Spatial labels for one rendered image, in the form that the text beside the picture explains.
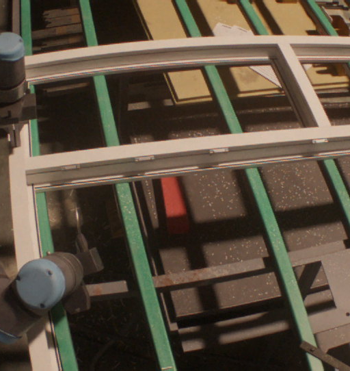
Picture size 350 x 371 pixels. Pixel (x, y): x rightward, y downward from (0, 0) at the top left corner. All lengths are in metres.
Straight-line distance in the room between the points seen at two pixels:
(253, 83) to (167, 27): 0.43
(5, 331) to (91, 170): 0.61
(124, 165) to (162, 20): 1.03
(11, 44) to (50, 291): 0.59
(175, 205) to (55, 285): 0.86
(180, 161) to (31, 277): 0.68
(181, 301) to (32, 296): 0.73
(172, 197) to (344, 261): 0.61
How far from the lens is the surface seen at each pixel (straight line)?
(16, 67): 1.54
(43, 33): 3.12
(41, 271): 1.23
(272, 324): 1.92
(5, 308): 1.28
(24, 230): 1.60
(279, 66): 2.14
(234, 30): 2.64
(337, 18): 2.77
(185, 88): 2.35
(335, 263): 1.71
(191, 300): 1.89
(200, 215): 2.06
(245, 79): 2.42
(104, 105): 1.95
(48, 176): 1.74
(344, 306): 1.65
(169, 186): 2.06
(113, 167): 1.74
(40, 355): 1.43
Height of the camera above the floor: 2.23
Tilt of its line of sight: 51 degrees down
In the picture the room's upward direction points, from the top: 5 degrees clockwise
